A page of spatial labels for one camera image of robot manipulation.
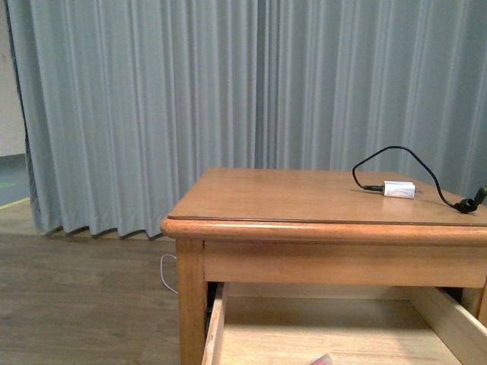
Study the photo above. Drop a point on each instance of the wooden drawer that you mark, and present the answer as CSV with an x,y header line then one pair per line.
x,y
296,324

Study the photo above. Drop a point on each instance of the pink marker with white cap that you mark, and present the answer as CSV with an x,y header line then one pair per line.
x,y
323,360

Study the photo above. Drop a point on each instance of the grey-blue curtain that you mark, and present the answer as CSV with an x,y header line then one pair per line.
x,y
127,103

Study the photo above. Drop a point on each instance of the wooden nightstand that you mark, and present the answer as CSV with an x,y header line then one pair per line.
x,y
316,227

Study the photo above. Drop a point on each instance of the white power adapter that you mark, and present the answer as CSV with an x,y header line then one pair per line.
x,y
400,189

